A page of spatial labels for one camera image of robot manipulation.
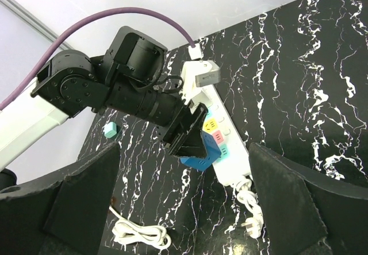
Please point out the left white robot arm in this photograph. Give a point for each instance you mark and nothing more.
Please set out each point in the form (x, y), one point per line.
(25, 121)

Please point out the blue cube socket adapter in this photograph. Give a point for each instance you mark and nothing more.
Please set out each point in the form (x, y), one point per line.
(212, 153)

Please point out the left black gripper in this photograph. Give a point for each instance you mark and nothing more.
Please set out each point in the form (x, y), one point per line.
(127, 78)

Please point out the teal cube adapter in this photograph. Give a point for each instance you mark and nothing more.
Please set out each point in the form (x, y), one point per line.
(110, 130)

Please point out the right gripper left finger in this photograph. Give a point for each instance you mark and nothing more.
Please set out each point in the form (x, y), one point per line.
(63, 212)

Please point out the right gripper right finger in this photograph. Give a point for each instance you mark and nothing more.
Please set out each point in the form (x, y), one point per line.
(306, 212)

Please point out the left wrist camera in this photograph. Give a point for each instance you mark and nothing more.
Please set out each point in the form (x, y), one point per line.
(196, 75)

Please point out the white multicolour power strip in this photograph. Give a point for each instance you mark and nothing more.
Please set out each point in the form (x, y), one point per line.
(233, 167)

